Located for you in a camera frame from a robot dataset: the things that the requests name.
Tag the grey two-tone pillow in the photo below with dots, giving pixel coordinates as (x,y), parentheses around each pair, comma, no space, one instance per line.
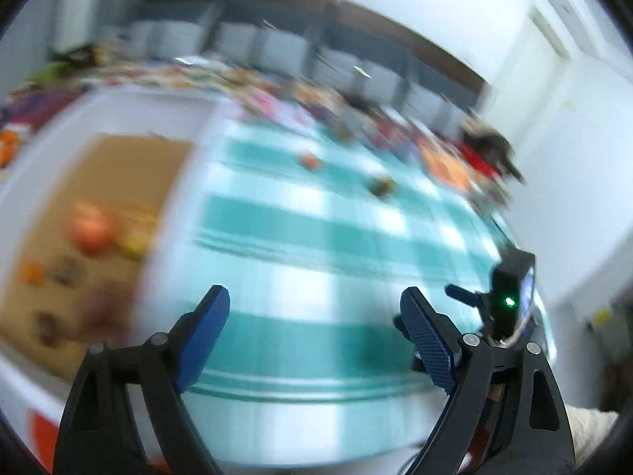
(361,74)
(267,47)
(440,106)
(168,39)

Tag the large orange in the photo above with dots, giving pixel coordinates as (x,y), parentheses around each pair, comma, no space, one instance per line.
(32,273)

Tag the reddish sweet potato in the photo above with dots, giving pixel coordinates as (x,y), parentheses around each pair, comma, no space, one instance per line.
(106,302)

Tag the green plaid cloth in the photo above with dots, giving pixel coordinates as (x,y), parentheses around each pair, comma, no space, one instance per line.
(316,237)

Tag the red apple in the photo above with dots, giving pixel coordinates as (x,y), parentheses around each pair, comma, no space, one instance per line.
(91,227)

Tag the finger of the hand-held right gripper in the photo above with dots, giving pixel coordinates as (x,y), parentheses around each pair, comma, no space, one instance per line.
(465,295)
(398,326)

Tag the white box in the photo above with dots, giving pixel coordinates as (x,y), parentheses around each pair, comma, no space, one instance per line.
(123,173)

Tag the black bag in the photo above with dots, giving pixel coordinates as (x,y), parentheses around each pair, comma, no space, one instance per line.
(494,146)

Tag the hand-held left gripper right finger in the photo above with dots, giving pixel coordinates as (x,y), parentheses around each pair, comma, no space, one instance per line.
(425,341)

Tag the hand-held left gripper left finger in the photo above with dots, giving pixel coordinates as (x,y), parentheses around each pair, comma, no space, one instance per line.
(205,336)

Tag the large yellow-green pear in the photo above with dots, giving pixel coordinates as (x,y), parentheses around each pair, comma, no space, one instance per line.
(133,243)

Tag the dark brown persimmon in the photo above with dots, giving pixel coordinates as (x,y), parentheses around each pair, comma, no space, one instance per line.
(47,326)

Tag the small orange kumquat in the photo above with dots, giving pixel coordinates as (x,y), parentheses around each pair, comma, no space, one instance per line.
(310,161)

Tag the orange book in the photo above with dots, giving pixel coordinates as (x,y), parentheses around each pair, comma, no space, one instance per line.
(445,168)

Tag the orange tangerine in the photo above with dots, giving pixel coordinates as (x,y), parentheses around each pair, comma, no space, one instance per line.
(382,187)

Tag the red box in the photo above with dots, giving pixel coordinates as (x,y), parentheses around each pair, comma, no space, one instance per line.
(477,163)

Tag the brown pear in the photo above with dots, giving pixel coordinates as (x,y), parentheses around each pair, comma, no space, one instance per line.
(67,269)

